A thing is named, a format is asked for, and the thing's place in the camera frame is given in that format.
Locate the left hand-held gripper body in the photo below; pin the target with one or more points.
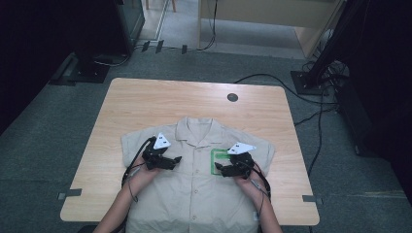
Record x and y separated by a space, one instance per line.
155 160

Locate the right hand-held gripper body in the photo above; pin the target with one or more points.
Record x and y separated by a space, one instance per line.
241 165

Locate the beige short-sleeved shirt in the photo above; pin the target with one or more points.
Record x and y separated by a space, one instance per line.
194 194

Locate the person's left hand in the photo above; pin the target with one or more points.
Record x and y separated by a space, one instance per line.
139 179

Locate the person's right hand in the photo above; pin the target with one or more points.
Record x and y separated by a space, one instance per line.
256 187

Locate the dark round table grommet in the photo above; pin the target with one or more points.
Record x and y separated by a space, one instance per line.
232 97

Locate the grey tape piece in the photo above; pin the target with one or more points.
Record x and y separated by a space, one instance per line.
311 198
73 193

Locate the black metal stand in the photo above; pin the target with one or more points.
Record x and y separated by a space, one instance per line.
307 82

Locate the black floor tape strip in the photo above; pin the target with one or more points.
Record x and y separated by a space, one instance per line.
184 49
159 46
145 46

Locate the dark equipment box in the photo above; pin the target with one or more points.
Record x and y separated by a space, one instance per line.
359 123

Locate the black monitor on stand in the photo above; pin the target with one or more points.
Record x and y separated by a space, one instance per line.
97 32

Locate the light wooden cabinet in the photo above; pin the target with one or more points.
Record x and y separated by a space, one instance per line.
275 13

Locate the dark curtain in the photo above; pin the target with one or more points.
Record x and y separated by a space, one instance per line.
388 81
29 48

